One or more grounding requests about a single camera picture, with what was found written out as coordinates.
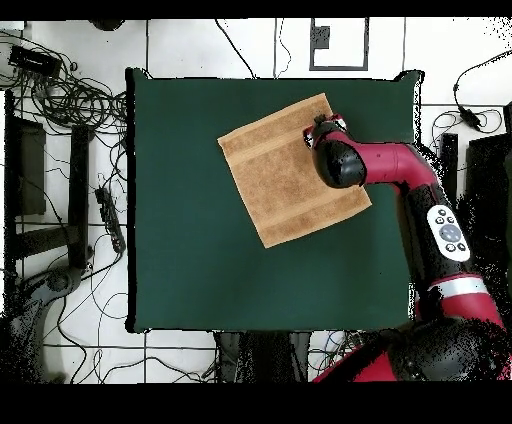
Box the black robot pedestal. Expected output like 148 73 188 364
213 330 313 383

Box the black electronics box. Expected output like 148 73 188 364
8 44 64 78

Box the long black cable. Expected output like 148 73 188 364
214 17 257 80

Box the dark square floor frame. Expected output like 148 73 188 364
308 16 370 72

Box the black power adapter with cable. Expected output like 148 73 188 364
452 48 512 132

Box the black flat panel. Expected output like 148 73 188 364
4 90 48 217
463 133 512 243

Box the small dark grey square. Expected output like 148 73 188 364
310 25 332 50

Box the tan terry towel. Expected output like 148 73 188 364
216 92 373 250

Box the black metal stand leg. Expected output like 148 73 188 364
67 124 92 270
438 132 460 201

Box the dark green table cloth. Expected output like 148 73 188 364
124 66 425 335

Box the dark grey stand base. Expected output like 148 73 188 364
5 265 87 383

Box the tangle of black cables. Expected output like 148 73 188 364
0 29 129 137

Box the dark rounded object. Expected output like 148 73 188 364
89 18 126 32

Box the black power strip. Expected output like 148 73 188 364
94 186 128 255

